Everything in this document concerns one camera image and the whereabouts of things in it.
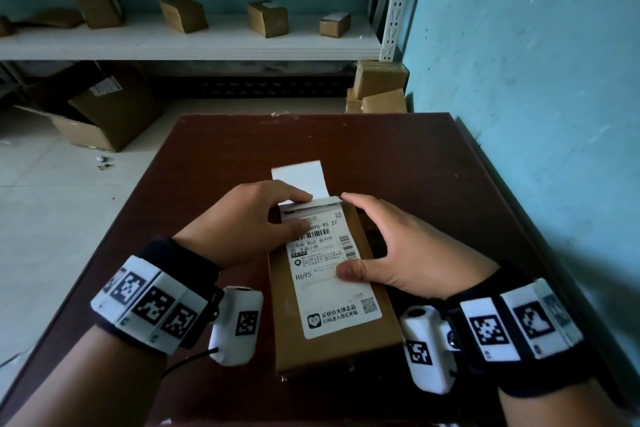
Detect person's right hand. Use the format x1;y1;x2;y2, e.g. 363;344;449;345
335;192;501;301

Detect person's left hand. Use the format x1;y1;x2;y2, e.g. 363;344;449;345
172;179;315;271

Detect translucent label backing paper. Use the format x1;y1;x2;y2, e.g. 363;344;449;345
271;160;329;206

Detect white shipping label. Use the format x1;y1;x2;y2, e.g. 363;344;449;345
279;196;383;341

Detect brown cardboard box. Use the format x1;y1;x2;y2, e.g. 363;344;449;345
267;201;405;378

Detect person's left forearm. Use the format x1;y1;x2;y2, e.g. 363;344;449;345
5;326;169;427

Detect person's right forearm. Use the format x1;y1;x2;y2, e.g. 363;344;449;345
497;379;631;427

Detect large open cardboard carton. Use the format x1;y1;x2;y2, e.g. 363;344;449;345
12;61;163;153

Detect white marker cube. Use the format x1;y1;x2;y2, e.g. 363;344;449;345
398;305;461;396

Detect black left wristband, marker tiles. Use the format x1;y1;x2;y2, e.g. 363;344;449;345
89;236;225;356

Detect black wristband, marker tiles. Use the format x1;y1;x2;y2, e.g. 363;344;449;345
89;236;225;356
445;264;596;398

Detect black right wristband, marker tiles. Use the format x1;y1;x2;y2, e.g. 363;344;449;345
445;264;596;398

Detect white metal shelf rack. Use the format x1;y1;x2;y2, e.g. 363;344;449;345
0;0;419;62

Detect row of small brown parcels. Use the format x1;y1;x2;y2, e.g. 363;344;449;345
0;0;352;40

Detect white paper scrap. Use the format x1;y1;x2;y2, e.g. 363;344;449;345
0;349;31;368

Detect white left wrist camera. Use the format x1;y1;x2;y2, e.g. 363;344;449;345
208;285;265;368

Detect black camera cable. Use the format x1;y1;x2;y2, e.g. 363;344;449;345
162;347;219;378

